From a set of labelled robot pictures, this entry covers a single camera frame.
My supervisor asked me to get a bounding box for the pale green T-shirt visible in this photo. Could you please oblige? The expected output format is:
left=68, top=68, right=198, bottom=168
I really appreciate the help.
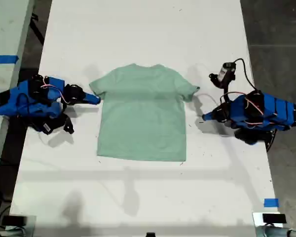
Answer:
left=88, top=63, right=200, bottom=162

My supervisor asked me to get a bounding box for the black table strut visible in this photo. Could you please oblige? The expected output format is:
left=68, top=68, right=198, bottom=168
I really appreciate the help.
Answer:
left=31, top=13, right=45, bottom=46

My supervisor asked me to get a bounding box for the long blue tape strip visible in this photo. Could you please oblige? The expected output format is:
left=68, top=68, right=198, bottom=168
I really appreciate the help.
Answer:
left=0, top=55, right=19, bottom=64

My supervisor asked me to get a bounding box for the pale side table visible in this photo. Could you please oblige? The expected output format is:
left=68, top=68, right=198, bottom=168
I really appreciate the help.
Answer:
left=0, top=0, right=36, bottom=191

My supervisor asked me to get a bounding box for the blue tape patch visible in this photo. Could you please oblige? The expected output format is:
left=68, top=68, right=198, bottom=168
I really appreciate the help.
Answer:
left=263, top=198, right=279, bottom=207

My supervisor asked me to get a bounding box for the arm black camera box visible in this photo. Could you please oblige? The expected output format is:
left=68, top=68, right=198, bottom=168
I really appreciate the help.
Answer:
left=208, top=61, right=237, bottom=89
left=36, top=116, right=75, bottom=136

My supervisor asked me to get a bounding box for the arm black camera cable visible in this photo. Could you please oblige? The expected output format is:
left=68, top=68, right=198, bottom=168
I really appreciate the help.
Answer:
left=231, top=58, right=262, bottom=96
left=14, top=93, right=44, bottom=135

